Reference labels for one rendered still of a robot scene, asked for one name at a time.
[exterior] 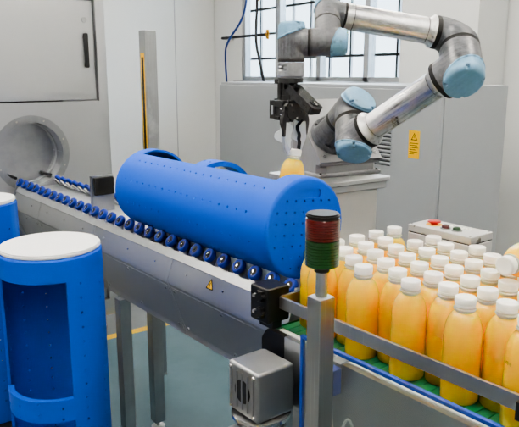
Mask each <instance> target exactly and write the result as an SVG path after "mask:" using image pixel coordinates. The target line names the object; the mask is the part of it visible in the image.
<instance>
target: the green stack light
mask: <svg viewBox="0 0 519 427"><path fill-rule="evenodd" d="M304 248H305V249H304V264H305V265H306V266H307V267H308V268H311V269H322V270H325V269H335V268H337V267H338V266H339V254H340V240H339V241H335V242H331V243H317V242H312V241H307V240H306V239H305V247H304Z"/></svg>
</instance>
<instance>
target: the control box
mask: <svg viewBox="0 0 519 427"><path fill-rule="evenodd" d="M427 221H428V219H427V220H423V221H419V222H415V223H411V224H409V228H408V230H409V232H408V240H409V239H419V240H422V241H423V246H424V247H426V246H425V243H426V241H425V240H426V235H438V236H441V237H442V238H441V241H447V242H451V243H454V250H464V251H467V252H468V253H469V251H468V249H469V246H470V245H482V246H485V247H486V252H485V253H487V252H491V248H492V241H491V240H492V238H493V232H491V231H487V230H479V229H475V228H471V227H467V226H463V225H455V224H451V223H447V222H443V221H441V223H438V224H437V225H431V223H429V222H427ZM443 224H447V225H449V226H450V228H448V229H445V228H442V225H443ZM454 226H459V227H461V230H460V231H456V230H453V227H454ZM462 227H463V228H462ZM466 228H467V229H468V230H467V229H466Z"/></svg>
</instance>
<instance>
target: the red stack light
mask: <svg viewBox="0 0 519 427"><path fill-rule="evenodd" d="M340 221H341V219H340V218H338V219H337V220H333V221H315V220H311V219H308V218H307V217H306V218H305V239H306V240H307V241H312V242H317V243H331V242H335V241H339V240H340V224H341V222H340Z"/></svg>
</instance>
